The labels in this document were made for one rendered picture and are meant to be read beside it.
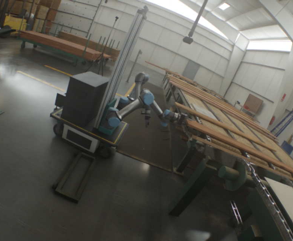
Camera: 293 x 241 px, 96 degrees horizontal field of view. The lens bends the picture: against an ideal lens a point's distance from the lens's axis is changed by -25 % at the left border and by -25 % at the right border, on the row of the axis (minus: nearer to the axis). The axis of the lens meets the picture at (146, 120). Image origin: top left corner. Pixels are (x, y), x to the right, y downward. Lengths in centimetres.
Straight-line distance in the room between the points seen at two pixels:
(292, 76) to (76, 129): 936
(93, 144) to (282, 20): 908
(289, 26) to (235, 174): 887
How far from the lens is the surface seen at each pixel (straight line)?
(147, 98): 172
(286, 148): 768
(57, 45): 649
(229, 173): 128
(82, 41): 955
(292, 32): 978
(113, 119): 175
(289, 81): 967
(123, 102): 235
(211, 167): 164
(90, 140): 207
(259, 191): 113
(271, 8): 915
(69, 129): 215
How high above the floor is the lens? 142
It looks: 22 degrees down
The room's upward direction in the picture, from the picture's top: 25 degrees clockwise
